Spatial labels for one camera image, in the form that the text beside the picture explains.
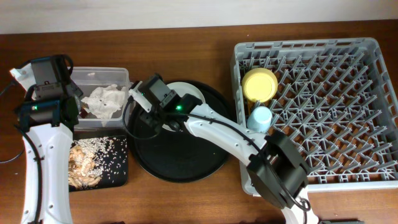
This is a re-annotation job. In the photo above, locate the grey round plate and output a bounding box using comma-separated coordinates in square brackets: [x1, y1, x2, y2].
[162, 82, 206, 132]

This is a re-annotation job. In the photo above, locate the white tissue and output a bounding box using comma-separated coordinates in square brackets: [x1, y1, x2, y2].
[81, 84, 126, 119]

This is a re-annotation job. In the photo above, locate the food scraps and rice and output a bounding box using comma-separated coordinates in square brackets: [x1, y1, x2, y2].
[68, 136, 127, 189]

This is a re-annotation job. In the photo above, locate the light blue plastic cup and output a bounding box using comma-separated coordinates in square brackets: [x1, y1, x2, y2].
[246, 106, 272, 133]

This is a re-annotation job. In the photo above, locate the yellow bowl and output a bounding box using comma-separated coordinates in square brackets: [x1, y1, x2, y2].
[241, 68, 278, 103]

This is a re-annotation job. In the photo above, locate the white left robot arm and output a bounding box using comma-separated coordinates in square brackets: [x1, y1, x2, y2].
[16, 83, 79, 223]

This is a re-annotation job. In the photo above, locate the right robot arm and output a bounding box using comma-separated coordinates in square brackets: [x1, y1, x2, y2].
[133, 91, 319, 223]

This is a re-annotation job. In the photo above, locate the clear plastic waste bin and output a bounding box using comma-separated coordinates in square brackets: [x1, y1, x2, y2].
[71, 67, 132, 130]

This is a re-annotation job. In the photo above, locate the grey dishwasher rack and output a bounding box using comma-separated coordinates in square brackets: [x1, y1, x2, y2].
[231, 38, 397, 192]

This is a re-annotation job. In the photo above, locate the round black tray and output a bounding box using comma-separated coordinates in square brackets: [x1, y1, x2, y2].
[127, 79, 239, 183]

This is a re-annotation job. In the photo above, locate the black rectangular tray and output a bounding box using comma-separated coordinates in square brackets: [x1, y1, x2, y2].
[68, 129, 130, 192]

